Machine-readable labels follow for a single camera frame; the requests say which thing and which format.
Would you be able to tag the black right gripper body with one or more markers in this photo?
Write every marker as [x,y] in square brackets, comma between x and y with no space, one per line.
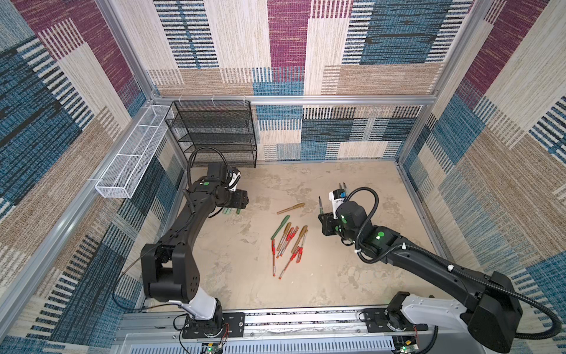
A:
[330,225]

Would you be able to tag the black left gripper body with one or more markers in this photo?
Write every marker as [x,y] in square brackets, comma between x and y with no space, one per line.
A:
[236,200]

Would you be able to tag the dark green pen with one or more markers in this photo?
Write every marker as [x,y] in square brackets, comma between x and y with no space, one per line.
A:
[321,209]
[281,226]

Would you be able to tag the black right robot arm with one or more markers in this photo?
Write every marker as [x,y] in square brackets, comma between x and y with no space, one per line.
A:
[492,317]

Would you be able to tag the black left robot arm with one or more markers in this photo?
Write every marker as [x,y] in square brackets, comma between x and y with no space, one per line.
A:
[169,271]

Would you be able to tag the brown pen right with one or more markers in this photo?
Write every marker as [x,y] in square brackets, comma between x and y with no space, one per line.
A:
[299,239]

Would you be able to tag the brown pen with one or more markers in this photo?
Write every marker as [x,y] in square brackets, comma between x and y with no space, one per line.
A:
[299,239]
[284,236]

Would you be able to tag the brown pen middle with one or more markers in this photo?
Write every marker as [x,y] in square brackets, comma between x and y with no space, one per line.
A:
[284,236]

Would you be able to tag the red gel pen short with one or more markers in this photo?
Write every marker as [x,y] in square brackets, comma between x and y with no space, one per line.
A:
[299,254]

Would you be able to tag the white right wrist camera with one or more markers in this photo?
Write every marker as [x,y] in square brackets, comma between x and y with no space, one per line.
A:
[337,198]

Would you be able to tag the black wire mesh shelf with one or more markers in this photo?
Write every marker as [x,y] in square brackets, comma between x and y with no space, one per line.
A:
[224,129]

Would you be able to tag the aluminium mounting rail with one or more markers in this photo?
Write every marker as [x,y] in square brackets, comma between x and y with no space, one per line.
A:
[347,329]

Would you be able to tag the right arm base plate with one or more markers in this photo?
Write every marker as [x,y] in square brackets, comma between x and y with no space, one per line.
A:
[393,319]

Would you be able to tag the white wire mesh basket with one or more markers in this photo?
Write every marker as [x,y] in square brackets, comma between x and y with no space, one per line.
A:
[121,179]

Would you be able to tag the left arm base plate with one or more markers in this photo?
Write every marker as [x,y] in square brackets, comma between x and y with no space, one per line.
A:
[216,325]

